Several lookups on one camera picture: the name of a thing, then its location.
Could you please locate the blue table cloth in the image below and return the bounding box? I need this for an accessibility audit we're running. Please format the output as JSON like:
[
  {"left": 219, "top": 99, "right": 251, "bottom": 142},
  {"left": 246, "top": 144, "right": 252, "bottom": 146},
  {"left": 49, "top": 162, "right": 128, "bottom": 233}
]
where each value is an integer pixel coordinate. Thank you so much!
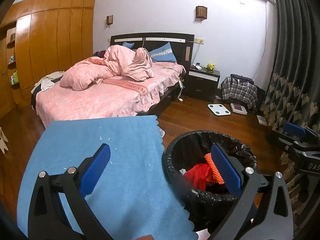
[{"left": 17, "top": 116, "right": 198, "bottom": 239}]

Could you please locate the black lined trash bin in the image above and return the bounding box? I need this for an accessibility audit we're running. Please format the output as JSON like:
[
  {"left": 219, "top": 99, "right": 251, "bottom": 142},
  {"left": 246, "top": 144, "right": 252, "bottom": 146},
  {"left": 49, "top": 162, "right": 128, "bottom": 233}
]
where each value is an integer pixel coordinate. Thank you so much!
[{"left": 163, "top": 131, "right": 257, "bottom": 233}]

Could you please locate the red cloth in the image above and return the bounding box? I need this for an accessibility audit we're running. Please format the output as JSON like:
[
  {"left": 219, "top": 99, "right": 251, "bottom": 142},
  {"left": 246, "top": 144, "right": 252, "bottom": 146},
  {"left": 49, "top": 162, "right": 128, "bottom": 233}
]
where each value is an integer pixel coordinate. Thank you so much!
[{"left": 184, "top": 163, "right": 216, "bottom": 191}]

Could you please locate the book on floor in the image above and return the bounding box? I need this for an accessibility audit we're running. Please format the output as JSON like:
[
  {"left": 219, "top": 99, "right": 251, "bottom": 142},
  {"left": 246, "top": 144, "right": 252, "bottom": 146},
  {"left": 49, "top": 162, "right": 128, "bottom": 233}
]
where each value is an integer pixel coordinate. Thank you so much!
[{"left": 230, "top": 103, "right": 247, "bottom": 115}]

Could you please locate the right wall lamp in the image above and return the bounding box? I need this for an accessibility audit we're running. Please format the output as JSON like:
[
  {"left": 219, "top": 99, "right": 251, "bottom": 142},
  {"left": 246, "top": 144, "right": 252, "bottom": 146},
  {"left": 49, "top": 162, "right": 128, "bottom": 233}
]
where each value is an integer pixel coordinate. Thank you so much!
[{"left": 195, "top": 5, "right": 208, "bottom": 20}]

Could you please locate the wooden wardrobe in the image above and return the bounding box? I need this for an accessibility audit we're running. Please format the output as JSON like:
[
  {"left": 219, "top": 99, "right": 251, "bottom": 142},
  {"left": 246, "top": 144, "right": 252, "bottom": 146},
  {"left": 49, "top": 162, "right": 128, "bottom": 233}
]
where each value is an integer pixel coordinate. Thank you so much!
[{"left": 1, "top": 0, "right": 95, "bottom": 116}]

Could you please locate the wall lamp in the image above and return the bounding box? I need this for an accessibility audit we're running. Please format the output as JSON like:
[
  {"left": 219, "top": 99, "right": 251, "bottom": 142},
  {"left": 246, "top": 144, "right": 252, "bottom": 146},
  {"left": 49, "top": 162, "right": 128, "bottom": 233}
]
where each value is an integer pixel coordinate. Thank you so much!
[
  {"left": 105, "top": 15, "right": 113, "bottom": 25},
  {"left": 195, "top": 5, "right": 208, "bottom": 20}
]

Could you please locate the black headboard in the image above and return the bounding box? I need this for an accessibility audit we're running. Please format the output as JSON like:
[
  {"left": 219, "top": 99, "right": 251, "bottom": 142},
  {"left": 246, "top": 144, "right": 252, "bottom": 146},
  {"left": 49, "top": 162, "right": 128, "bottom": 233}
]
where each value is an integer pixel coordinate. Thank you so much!
[{"left": 110, "top": 33, "right": 195, "bottom": 70}]

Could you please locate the white step stool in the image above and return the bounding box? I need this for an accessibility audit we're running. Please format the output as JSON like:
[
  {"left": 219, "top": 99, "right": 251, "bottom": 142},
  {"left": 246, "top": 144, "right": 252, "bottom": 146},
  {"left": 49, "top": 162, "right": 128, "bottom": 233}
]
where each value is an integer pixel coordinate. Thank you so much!
[{"left": 0, "top": 128, "right": 8, "bottom": 154}]

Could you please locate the left wall lamp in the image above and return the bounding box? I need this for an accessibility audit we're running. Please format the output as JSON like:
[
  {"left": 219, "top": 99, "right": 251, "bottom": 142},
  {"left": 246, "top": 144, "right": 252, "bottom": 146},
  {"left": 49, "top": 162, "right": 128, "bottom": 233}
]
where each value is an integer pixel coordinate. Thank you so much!
[{"left": 105, "top": 15, "right": 113, "bottom": 25}]

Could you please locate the orange foam net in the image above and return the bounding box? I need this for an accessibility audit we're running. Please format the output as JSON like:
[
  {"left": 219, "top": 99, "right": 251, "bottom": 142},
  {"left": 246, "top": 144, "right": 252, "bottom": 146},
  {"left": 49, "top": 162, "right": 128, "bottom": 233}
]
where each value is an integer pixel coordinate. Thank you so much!
[{"left": 204, "top": 153, "right": 225, "bottom": 185}]

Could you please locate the pink bed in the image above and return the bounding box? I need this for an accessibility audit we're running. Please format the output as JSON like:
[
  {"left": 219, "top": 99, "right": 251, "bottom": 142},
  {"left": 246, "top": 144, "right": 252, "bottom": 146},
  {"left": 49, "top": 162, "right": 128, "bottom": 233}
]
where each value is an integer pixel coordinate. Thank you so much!
[{"left": 35, "top": 62, "right": 185, "bottom": 127}]

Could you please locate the white bathroom scale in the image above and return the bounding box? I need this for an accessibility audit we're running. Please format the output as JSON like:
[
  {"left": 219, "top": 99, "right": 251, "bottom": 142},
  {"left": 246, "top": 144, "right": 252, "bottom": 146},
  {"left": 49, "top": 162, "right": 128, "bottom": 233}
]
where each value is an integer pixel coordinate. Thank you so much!
[{"left": 207, "top": 103, "right": 231, "bottom": 116}]

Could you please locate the black nightstand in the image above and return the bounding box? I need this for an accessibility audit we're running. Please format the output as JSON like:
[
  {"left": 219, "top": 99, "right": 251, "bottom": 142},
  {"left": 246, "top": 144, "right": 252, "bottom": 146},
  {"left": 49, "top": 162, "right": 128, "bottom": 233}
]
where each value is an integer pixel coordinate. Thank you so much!
[{"left": 185, "top": 67, "right": 220, "bottom": 103}]

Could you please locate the dark patterned curtain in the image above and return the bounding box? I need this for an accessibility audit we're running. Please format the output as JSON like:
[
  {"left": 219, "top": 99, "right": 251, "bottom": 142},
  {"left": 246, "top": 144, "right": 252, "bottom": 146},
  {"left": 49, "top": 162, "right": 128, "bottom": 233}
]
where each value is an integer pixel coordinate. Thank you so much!
[{"left": 263, "top": 0, "right": 319, "bottom": 237}]

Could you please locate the clothes pile on bed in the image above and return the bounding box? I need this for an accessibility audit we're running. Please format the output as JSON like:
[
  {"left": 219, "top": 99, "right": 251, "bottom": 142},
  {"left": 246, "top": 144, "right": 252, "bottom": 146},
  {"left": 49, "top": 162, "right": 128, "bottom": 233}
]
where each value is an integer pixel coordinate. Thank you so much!
[{"left": 31, "top": 71, "right": 65, "bottom": 94}]

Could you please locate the pink quilt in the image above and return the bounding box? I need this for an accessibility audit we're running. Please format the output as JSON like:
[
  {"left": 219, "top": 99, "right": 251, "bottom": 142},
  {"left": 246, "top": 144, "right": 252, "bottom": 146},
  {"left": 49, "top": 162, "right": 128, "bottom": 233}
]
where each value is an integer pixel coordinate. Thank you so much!
[{"left": 60, "top": 45, "right": 154, "bottom": 91}]

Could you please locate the blue pillow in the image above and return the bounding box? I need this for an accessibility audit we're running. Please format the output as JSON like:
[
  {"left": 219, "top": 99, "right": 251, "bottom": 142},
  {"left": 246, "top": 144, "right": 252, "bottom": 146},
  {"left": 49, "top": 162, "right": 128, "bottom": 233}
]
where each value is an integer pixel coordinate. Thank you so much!
[{"left": 117, "top": 42, "right": 177, "bottom": 63}]

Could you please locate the yellow toy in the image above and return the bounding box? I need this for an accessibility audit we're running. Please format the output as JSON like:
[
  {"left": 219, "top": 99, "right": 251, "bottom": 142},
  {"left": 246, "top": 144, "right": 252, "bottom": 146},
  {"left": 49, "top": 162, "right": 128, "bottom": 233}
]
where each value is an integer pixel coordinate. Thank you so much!
[{"left": 206, "top": 63, "right": 215, "bottom": 71}]

